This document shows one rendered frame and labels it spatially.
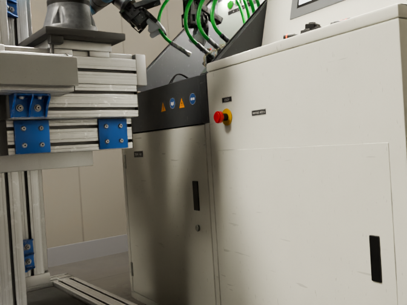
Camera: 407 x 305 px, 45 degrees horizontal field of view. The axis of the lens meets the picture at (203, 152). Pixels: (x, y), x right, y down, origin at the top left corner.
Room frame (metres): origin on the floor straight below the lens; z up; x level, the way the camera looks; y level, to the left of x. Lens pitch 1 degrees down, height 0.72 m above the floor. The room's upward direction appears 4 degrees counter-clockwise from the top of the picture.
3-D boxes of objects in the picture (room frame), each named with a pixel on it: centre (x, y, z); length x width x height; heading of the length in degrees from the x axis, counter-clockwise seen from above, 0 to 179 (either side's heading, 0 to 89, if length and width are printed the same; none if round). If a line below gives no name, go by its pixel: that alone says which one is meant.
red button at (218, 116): (1.47, -0.06, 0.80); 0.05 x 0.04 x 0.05; 33
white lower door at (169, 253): (1.86, 0.16, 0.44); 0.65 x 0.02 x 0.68; 33
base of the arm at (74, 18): (1.36, 0.35, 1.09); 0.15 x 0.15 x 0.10
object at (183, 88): (1.87, 0.15, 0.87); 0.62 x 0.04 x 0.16; 33
